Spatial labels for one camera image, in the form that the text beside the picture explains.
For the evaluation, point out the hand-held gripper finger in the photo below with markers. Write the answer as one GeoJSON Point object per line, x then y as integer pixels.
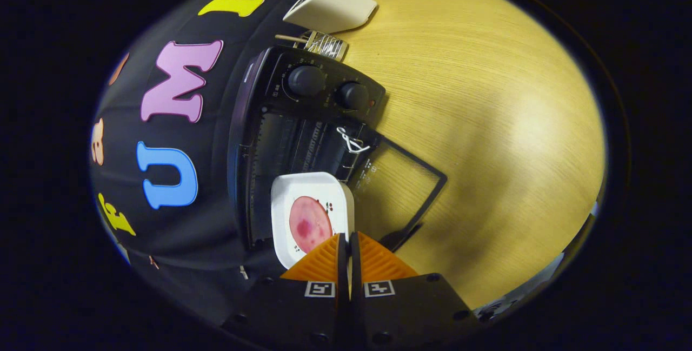
{"type": "Point", "coordinates": [355, 286]}
{"type": "Point", "coordinates": [343, 286]}

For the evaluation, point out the round pink ham slice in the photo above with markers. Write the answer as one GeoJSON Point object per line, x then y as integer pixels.
{"type": "Point", "coordinates": [309, 224]}

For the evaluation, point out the white square dish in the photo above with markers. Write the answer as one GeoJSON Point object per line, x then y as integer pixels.
{"type": "Point", "coordinates": [316, 186]}

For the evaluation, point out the black toaster oven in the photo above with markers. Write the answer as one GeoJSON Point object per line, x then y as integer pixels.
{"type": "Point", "coordinates": [324, 102]}

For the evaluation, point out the metal oven rack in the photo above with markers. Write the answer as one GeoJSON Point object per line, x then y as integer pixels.
{"type": "Point", "coordinates": [303, 143]}

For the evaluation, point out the white toaster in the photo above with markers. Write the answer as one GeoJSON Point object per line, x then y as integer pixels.
{"type": "Point", "coordinates": [332, 7]}

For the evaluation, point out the white cloth clip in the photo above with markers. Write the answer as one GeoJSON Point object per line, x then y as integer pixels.
{"type": "Point", "coordinates": [244, 272]}

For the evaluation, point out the black backdrop cloth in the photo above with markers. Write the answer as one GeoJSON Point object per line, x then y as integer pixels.
{"type": "Point", "coordinates": [216, 221]}

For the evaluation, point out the orange cloth clip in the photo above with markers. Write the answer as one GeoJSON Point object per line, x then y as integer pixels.
{"type": "Point", "coordinates": [154, 262]}

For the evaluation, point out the wooden stick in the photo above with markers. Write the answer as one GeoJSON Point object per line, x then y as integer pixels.
{"type": "Point", "coordinates": [289, 38]}

